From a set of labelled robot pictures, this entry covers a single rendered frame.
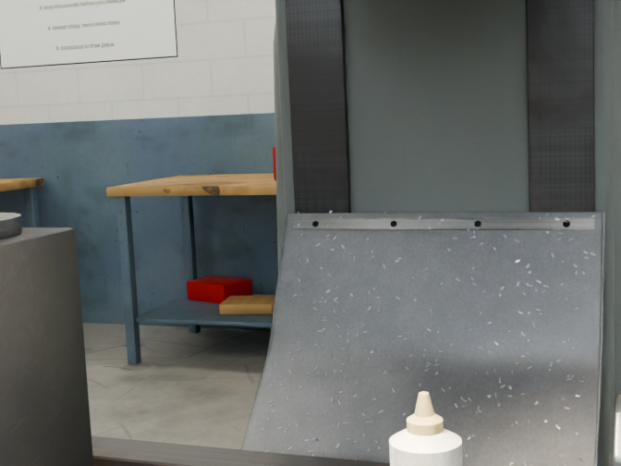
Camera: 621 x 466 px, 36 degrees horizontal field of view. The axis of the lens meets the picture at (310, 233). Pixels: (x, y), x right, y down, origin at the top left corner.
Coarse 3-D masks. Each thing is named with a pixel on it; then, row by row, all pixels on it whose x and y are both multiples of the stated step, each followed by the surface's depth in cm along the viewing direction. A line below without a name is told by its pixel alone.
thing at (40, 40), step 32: (0, 0) 559; (32, 0) 551; (64, 0) 544; (96, 0) 536; (128, 0) 529; (160, 0) 523; (0, 32) 562; (32, 32) 554; (64, 32) 547; (96, 32) 539; (128, 32) 532; (160, 32) 525; (0, 64) 565; (32, 64) 557; (64, 64) 550
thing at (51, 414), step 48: (0, 240) 64; (48, 240) 67; (0, 288) 63; (48, 288) 67; (0, 336) 63; (48, 336) 68; (0, 384) 63; (48, 384) 68; (0, 432) 63; (48, 432) 68
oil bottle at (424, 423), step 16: (416, 416) 52; (432, 416) 52; (400, 432) 53; (416, 432) 51; (432, 432) 51; (448, 432) 52; (400, 448) 51; (416, 448) 51; (432, 448) 51; (448, 448) 51; (400, 464) 51; (416, 464) 51; (432, 464) 50; (448, 464) 51
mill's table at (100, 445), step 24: (96, 456) 75; (120, 456) 75; (144, 456) 75; (168, 456) 75; (192, 456) 74; (216, 456) 74; (240, 456) 74; (264, 456) 74; (288, 456) 74; (312, 456) 73
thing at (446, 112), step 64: (320, 0) 94; (384, 0) 93; (448, 0) 91; (512, 0) 88; (576, 0) 86; (320, 64) 95; (384, 64) 94; (448, 64) 91; (512, 64) 89; (576, 64) 87; (320, 128) 96; (384, 128) 94; (448, 128) 92; (512, 128) 90; (576, 128) 88; (320, 192) 97; (384, 192) 95; (448, 192) 93; (512, 192) 91; (576, 192) 88
